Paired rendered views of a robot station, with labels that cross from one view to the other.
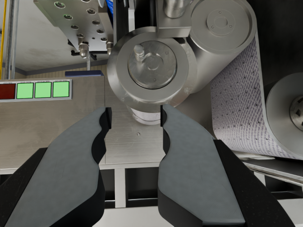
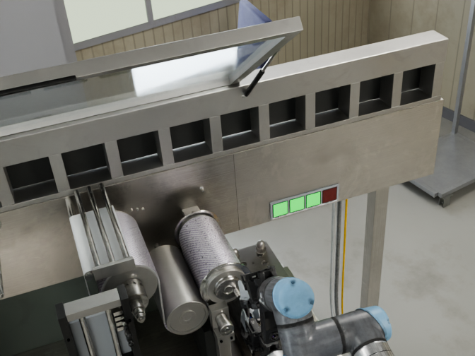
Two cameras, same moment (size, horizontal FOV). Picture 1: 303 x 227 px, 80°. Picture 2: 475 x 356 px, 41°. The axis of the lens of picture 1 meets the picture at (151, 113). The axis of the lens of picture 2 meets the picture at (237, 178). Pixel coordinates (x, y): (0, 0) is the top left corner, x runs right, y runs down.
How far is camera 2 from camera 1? 1.48 m
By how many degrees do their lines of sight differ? 32
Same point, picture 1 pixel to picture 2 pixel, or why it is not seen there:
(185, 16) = (214, 316)
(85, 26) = not seen: hidden behind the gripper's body
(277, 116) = (150, 281)
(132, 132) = (208, 188)
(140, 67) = (235, 285)
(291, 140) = (141, 272)
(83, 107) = (258, 198)
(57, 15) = not seen: hidden behind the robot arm
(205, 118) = not seen: hidden behind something
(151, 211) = (182, 120)
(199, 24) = (199, 313)
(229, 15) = (182, 322)
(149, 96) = (228, 273)
